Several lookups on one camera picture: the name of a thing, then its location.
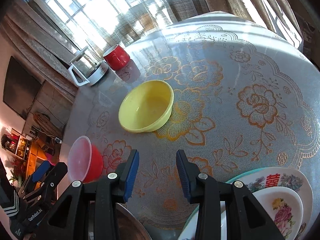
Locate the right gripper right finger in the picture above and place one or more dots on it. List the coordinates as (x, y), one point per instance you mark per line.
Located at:
(245, 216)

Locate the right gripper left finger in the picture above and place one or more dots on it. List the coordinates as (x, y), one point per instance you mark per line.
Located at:
(69, 216)

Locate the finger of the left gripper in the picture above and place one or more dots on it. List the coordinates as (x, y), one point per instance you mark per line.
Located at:
(30, 190)
(41, 172)

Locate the white floral plate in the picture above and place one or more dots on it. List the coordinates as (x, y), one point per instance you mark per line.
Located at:
(283, 205)

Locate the red plastic bowl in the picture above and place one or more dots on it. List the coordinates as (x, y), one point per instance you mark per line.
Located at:
(85, 163)

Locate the stainless steel bowl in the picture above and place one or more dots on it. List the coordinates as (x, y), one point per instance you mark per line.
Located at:
(129, 226)

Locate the large white double-happiness plate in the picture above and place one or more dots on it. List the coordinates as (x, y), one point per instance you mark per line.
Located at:
(285, 177)

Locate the yellow plastic bowl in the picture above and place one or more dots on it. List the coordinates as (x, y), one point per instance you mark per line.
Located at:
(147, 107)

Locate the white glass electric kettle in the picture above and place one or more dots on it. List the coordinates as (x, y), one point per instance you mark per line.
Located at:
(86, 68)

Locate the red mug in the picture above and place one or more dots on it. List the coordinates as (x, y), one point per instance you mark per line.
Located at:
(116, 57)

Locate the beige curtain left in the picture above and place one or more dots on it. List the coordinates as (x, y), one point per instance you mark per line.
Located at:
(40, 48)

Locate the dark wall television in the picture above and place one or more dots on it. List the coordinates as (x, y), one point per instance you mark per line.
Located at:
(20, 88)

